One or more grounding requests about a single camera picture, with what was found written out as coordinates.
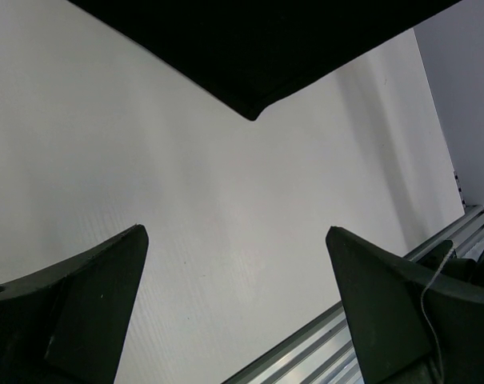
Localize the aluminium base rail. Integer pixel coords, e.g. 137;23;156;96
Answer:
226;206;484;383

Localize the black canvas bag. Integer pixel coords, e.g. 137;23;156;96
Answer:
77;0;453;121

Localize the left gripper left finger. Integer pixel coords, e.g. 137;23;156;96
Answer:
0;225;148;383

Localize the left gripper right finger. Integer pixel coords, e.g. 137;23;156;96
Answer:
326;226;484;383

